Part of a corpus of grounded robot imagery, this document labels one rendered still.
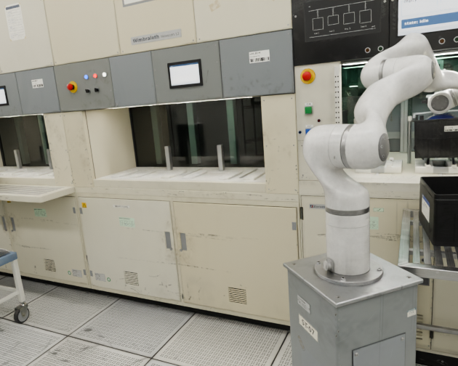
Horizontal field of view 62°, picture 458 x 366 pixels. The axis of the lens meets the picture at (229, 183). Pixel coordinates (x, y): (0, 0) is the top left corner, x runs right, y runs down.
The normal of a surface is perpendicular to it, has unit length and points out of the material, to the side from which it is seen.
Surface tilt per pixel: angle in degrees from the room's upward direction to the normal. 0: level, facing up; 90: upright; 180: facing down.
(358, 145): 79
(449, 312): 90
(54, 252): 90
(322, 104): 90
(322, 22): 90
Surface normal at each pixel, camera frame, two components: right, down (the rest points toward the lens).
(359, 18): -0.43, 0.22
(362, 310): 0.33, 0.17
